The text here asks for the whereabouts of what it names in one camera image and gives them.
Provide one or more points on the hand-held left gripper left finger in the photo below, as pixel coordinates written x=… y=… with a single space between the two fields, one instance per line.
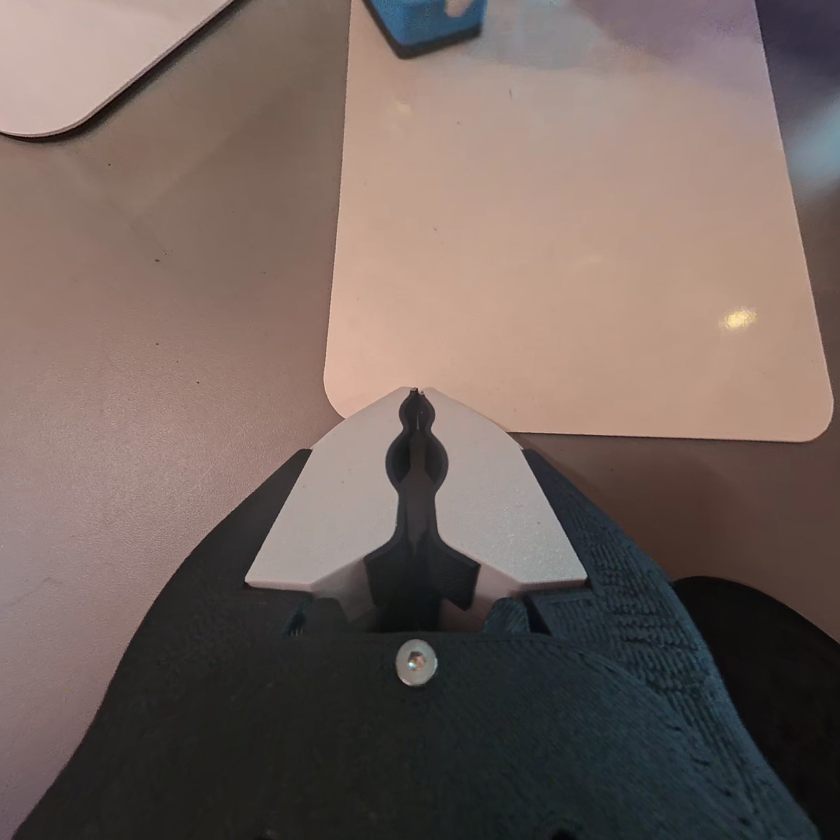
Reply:
x=321 y=518

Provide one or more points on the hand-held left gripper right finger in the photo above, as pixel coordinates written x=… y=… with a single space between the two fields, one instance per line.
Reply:
x=512 y=518

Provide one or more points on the white whiteboard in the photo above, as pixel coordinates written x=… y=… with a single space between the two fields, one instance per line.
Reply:
x=558 y=229

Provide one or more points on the blue whiteboard eraser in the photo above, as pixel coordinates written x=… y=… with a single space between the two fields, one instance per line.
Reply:
x=413 y=23

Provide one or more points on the person's dark clothing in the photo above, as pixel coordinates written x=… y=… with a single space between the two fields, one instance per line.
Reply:
x=781 y=689

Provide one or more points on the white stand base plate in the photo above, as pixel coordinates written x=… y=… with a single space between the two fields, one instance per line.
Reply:
x=79 y=59

